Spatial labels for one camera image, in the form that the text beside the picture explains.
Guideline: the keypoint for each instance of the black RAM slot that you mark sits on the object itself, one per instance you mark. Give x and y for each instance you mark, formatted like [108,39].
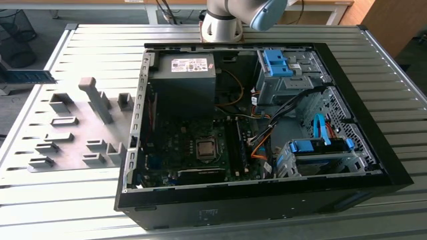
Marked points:
[231,150]

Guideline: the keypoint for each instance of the blue disk carrier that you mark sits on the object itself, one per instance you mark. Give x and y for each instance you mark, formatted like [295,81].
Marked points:
[301,146]

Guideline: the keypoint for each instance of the CPU socket metal frame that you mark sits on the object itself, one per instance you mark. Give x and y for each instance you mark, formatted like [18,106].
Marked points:
[195,150]

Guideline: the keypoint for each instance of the grey parts rack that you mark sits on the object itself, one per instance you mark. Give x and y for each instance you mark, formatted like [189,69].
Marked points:
[76,112]

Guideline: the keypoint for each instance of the green RAM stick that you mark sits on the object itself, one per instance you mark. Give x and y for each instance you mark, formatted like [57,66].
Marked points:
[29,77]

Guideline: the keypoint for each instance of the grey metal drive cage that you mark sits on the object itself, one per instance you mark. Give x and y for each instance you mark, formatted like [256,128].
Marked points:
[293,85]

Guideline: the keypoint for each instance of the blue drive bay latch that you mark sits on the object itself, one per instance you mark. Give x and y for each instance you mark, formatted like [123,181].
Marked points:
[276,70]

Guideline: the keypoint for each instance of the silver CPU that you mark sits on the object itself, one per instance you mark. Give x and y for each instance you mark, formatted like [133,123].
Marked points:
[205,148]

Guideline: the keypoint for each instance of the wooden cabinet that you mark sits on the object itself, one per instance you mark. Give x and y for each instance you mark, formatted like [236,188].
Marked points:
[393,25]

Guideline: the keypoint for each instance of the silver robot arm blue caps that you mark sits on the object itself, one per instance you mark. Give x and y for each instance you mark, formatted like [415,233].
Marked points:
[220,27]

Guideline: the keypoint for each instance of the grey metal disk bay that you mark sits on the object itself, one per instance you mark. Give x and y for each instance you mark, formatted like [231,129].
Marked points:
[360,162]

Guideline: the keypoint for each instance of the black open PC case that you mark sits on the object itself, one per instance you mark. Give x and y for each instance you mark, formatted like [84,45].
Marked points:
[233,207]

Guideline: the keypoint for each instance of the black mesh waste bin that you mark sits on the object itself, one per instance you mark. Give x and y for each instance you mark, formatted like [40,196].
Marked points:
[16,50]

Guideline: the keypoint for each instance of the white desk wooden top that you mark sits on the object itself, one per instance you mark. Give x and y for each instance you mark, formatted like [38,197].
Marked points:
[320,3]
[67,6]

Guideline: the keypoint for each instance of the black graphics card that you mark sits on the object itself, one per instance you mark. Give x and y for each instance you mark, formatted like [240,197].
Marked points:
[200,176]

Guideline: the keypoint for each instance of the grey power supply unit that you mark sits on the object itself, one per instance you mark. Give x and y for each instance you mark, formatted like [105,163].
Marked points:
[180,95]

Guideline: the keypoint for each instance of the green motherboard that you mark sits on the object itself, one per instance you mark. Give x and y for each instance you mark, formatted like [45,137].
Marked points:
[173,140]

